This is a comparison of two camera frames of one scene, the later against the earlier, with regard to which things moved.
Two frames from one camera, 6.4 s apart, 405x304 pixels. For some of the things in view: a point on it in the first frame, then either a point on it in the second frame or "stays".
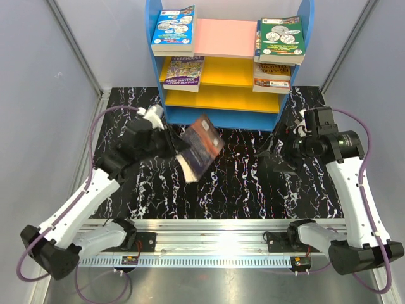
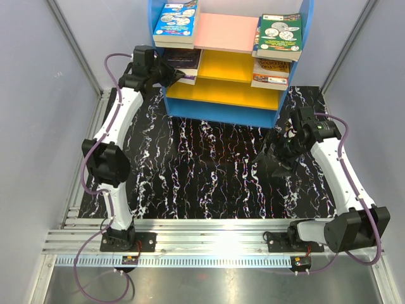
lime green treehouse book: x=174 y=53 to x=181 y=44
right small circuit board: x=300 y=263 stays
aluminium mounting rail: x=208 y=237 stays
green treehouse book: x=282 y=40 stays
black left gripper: x=174 y=145 to x=172 y=75
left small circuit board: x=130 y=259 stays
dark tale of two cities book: x=206 y=142 to x=183 y=58
